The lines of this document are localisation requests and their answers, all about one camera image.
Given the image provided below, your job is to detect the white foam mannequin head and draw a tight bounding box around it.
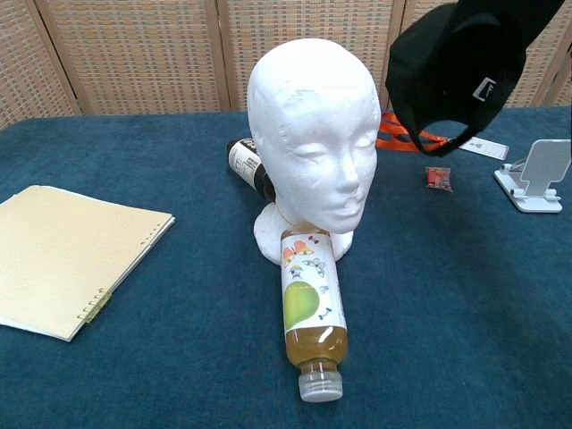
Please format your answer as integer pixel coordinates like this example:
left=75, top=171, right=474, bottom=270
left=246, top=38, right=383, bottom=265

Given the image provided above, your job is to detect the white ID badge card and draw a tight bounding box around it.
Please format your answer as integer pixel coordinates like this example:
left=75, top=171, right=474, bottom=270
left=458, top=136, right=510, bottom=161

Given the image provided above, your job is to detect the cream loose-leaf notebook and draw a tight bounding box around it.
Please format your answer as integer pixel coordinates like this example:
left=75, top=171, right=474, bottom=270
left=0, top=184, right=176, bottom=343

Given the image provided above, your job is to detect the white folding phone stand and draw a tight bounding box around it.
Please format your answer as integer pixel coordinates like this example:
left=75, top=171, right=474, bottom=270
left=492, top=139, right=572, bottom=215

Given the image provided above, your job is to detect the blue carpet table cover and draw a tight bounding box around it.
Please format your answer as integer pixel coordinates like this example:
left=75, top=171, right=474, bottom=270
left=0, top=105, right=572, bottom=429

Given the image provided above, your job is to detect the black baseball cap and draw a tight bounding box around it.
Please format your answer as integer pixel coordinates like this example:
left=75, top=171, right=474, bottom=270
left=384, top=0, right=567, bottom=158

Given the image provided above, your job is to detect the red candy wrapper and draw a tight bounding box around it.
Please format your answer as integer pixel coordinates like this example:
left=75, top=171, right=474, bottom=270
left=424, top=165, right=455, bottom=193

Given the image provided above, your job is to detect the black-capped bottle with dark label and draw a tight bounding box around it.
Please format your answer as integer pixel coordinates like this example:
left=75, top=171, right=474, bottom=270
left=225, top=138, right=278, bottom=202

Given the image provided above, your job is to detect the orange lanyard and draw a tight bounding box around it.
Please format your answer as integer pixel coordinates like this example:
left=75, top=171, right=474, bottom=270
left=374, top=111, right=448, bottom=154

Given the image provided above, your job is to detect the tea bottle green apple label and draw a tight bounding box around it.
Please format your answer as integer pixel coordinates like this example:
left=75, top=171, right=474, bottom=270
left=280, top=227, right=349, bottom=402

